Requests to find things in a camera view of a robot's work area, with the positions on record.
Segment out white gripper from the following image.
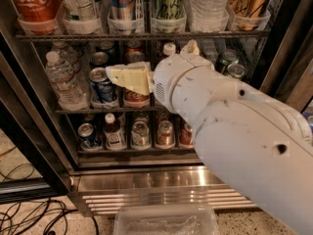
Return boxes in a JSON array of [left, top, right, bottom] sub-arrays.
[[106, 39, 214, 113]]

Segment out blue silver redbull can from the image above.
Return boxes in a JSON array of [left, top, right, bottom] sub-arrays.
[[111, 0, 136, 21]]

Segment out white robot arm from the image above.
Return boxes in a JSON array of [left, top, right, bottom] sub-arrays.
[[106, 52, 313, 235]]

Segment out red coca-cola can middle behind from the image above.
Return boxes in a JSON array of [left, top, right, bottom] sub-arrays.
[[125, 51, 145, 64]]

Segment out red coca-cola can middle front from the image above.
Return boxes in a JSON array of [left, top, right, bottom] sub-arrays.
[[124, 89, 149, 103]]

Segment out green lacroix can top shelf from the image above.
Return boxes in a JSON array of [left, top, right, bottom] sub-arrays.
[[151, 0, 183, 20]]

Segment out green lacroix can behind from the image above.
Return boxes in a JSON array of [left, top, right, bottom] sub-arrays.
[[215, 49, 240, 73]]

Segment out blue pepsi can behind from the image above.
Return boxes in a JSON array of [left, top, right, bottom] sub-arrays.
[[89, 52, 110, 69]]

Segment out blue pepsi can front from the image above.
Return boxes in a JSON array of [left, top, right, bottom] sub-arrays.
[[89, 68, 116, 103]]

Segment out green lacroix can front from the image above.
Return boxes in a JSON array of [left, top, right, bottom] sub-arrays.
[[225, 64, 246, 80]]

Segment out clear water bottle top shelf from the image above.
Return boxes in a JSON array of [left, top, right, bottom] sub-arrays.
[[192, 0, 229, 32]]

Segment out clear water bottle shelf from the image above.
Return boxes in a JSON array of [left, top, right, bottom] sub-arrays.
[[192, 0, 229, 32], [45, 51, 88, 111]]

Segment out silver green can bottom shelf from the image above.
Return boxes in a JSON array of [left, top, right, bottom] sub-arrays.
[[131, 121, 150, 147]]

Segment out silver red can bottom shelf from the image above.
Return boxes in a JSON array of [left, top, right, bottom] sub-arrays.
[[156, 120, 174, 146]]

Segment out brown tea bottle bottom shelf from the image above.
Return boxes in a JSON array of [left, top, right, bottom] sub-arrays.
[[104, 113, 126, 151]]

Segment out orange lacroix can top shelf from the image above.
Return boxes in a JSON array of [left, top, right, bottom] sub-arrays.
[[227, 0, 270, 31]]

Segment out green white can top shelf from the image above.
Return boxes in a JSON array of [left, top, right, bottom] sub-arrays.
[[63, 0, 97, 22]]

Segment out clear water bottle middle shelf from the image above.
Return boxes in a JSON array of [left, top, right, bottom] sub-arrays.
[[45, 51, 88, 111]]

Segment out blue pepsi can bottom shelf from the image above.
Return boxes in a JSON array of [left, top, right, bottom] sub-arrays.
[[77, 123, 101, 149]]

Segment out glass fridge door right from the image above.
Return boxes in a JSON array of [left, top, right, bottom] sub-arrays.
[[258, 0, 313, 112]]

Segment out glass fridge door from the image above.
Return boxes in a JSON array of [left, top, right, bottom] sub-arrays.
[[258, 0, 313, 112], [0, 53, 70, 204]]

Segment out red coca-cola can top shelf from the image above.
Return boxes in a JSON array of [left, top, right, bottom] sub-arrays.
[[13, 0, 62, 35]]

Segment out stainless fridge vent grille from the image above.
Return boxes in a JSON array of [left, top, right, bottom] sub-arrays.
[[82, 187, 256, 215]]

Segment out glass fridge door left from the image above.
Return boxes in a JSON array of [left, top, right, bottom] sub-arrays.
[[0, 53, 70, 204]]

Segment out clear plastic bin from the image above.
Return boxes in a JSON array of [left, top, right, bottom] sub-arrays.
[[113, 204, 220, 235]]

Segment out top wire shelf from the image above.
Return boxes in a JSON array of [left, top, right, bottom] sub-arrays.
[[16, 30, 269, 42]]

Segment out wire shelf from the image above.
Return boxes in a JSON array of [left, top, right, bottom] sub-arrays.
[[55, 106, 163, 115], [16, 30, 269, 42]]

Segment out middle wire shelf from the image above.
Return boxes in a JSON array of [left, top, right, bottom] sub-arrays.
[[55, 106, 163, 115]]

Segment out black cables on floor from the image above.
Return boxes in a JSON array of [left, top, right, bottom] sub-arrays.
[[0, 145, 100, 235]]

